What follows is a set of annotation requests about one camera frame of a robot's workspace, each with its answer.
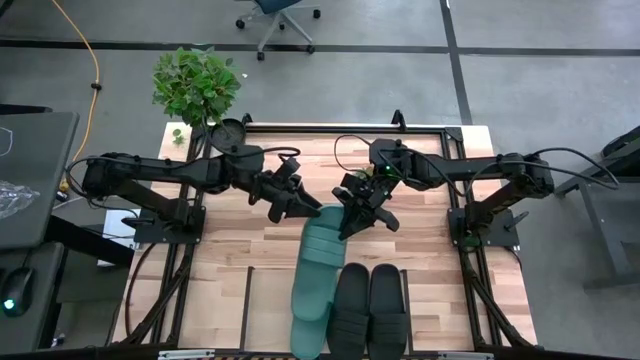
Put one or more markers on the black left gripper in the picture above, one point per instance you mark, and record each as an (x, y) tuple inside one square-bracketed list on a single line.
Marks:
[(275, 190)]

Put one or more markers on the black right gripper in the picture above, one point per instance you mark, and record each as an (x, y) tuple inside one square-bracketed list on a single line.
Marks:
[(377, 192)]

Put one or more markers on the teal rubber slide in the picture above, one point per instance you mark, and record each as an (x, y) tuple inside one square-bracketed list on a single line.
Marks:
[(307, 340), (320, 260)]

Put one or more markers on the black rubber slide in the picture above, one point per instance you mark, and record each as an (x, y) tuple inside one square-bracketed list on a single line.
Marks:
[(387, 310), (347, 310)]

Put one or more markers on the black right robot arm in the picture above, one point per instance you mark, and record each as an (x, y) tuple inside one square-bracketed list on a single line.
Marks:
[(475, 165)]

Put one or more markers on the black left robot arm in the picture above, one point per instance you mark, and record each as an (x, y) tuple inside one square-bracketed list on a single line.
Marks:
[(150, 170)]

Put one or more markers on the fallen green leaves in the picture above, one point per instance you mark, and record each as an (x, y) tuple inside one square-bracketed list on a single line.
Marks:
[(178, 137)]

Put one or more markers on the large leafy potted plant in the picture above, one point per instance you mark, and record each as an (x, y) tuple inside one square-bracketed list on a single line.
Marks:
[(195, 85)]

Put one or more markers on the white floor box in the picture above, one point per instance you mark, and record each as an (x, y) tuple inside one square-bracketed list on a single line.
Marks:
[(117, 225)]

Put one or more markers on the blue office chair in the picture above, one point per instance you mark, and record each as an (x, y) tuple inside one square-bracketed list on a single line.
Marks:
[(277, 6)]

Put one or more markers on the grey metal stand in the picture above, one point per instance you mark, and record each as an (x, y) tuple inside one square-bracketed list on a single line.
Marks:
[(610, 220)]

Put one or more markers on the black desk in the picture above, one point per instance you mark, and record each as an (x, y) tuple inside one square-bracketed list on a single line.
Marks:
[(35, 160), (45, 300)]

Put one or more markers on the clear plastic bag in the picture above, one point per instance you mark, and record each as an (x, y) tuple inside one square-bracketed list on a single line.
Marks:
[(15, 197)]

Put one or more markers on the black computer mouse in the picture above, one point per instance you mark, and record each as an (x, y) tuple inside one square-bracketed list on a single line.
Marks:
[(17, 290)]

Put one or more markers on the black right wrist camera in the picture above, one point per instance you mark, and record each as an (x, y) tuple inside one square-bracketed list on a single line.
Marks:
[(346, 186)]

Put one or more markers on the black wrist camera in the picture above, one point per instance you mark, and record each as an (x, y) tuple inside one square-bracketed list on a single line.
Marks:
[(290, 166), (346, 186)]

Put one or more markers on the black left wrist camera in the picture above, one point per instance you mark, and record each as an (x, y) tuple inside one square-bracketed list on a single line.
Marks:
[(290, 166)]

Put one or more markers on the black aluminium table frame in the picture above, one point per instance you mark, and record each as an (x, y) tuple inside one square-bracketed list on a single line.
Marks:
[(320, 129)]

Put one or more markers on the silver metal bracket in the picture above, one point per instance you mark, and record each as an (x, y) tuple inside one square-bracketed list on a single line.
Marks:
[(185, 355), (465, 356)]

